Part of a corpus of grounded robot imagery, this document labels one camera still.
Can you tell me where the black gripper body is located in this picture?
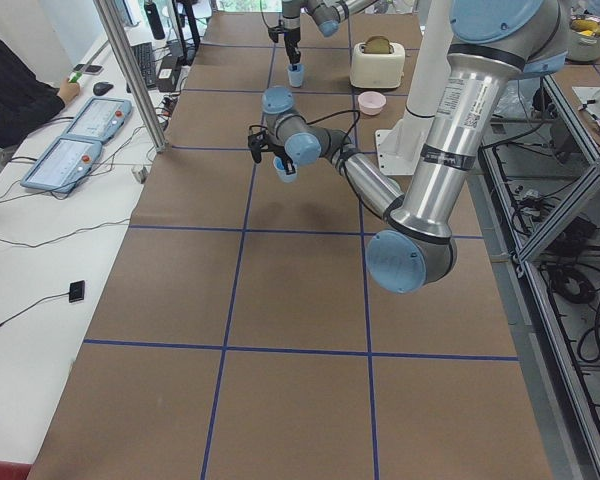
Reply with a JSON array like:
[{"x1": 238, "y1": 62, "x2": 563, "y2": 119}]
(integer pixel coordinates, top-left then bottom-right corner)
[
  {"x1": 267, "y1": 143, "x2": 293, "y2": 164},
  {"x1": 284, "y1": 28, "x2": 300, "y2": 50}
]

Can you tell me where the light blue cup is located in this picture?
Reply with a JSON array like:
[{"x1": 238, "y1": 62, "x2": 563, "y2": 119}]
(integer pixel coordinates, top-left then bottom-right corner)
[
  {"x1": 287, "y1": 63, "x2": 304, "y2": 88},
  {"x1": 273, "y1": 156, "x2": 297, "y2": 183}
]

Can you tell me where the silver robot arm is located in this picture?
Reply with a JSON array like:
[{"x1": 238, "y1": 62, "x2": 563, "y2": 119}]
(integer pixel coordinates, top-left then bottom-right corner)
[
  {"x1": 248, "y1": 1, "x2": 570, "y2": 293},
  {"x1": 268, "y1": 0, "x2": 375, "y2": 71}
]

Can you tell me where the person's hand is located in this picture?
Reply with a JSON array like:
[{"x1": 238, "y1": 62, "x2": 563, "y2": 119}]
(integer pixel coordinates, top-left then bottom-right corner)
[{"x1": 57, "y1": 79, "x2": 81, "y2": 106}]

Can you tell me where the brown toast slice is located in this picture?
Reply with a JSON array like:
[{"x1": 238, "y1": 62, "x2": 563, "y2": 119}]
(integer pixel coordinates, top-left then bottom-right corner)
[{"x1": 361, "y1": 35, "x2": 393, "y2": 55}]

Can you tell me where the pink plastic bowl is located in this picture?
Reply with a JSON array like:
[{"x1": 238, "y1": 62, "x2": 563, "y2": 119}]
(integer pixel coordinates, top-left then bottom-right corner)
[{"x1": 357, "y1": 91, "x2": 386, "y2": 116}]

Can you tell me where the cream white toaster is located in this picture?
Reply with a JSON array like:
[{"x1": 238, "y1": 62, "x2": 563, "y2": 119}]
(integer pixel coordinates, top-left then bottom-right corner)
[{"x1": 349, "y1": 42, "x2": 406, "y2": 90}]

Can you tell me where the small metal cup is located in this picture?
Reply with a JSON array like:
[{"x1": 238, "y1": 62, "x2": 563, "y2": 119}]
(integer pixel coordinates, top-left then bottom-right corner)
[{"x1": 131, "y1": 165, "x2": 148, "y2": 184}]

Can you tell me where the black keyboard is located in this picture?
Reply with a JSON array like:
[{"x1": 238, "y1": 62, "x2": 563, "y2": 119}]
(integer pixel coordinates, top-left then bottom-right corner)
[{"x1": 131, "y1": 42, "x2": 157, "y2": 89}]

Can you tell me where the teach pendant far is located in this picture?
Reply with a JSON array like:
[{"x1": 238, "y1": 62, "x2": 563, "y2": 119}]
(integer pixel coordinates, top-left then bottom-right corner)
[{"x1": 63, "y1": 96, "x2": 132, "y2": 144}]

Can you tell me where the teach pendant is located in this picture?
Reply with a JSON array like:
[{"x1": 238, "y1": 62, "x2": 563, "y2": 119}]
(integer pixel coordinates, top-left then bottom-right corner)
[
  {"x1": 20, "y1": 136, "x2": 103, "y2": 194},
  {"x1": 63, "y1": 96, "x2": 132, "y2": 144}
]

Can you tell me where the black computer mouse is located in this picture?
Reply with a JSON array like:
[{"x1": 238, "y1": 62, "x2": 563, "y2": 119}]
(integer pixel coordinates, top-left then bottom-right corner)
[{"x1": 92, "y1": 82, "x2": 114, "y2": 96}]

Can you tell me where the black phone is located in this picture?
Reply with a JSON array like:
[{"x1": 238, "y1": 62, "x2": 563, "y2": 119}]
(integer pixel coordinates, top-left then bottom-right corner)
[{"x1": 73, "y1": 63, "x2": 103, "y2": 75}]

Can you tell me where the teach pendant near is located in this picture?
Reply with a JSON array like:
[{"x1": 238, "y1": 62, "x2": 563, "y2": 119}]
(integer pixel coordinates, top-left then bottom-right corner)
[{"x1": 20, "y1": 136, "x2": 103, "y2": 194}]

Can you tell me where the small black box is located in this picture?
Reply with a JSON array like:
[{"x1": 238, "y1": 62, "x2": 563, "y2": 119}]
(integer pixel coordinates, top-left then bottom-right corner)
[{"x1": 68, "y1": 280, "x2": 86, "y2": 303}]

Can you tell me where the person in black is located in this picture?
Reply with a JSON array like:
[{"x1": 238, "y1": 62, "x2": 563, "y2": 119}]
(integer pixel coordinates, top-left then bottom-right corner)
[{"x1": 0, "y1": 39, "x2": 65, "y2": 148}]

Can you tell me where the metal pot with food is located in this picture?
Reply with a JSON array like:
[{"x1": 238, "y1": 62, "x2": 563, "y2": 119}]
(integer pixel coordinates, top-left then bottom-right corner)
[{"x1": 566, "y1": 14, "x2": 600, "y2": 63}]

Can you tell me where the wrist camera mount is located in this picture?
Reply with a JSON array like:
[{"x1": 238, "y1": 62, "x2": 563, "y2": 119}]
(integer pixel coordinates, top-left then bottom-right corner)
[
  {"x1": 247, "y1": 125, "x2": 274, "y2": 164},
  {"x1": 267, "y1": 25, "x2": 285, "y2": 43}
]

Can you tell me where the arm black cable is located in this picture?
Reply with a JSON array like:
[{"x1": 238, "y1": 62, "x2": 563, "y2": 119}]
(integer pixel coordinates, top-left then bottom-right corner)
[
  {"x1": 259, "y1": 0, "x2": 281, "y2": 31},
  {"x1": 299, "y1": 107, "x2": 371, "y2": 201}
]

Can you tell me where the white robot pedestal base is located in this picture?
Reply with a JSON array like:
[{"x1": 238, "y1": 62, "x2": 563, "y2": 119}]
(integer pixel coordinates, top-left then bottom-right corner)
[{"x1": 376, "y1": 0, "x2": 453, "y2": 176}]

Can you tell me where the aluminium frame post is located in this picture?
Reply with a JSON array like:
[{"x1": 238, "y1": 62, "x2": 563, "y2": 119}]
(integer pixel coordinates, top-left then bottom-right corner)
[{"x1": 93, "y1": 0, "x2": 167, "y2": 153}]

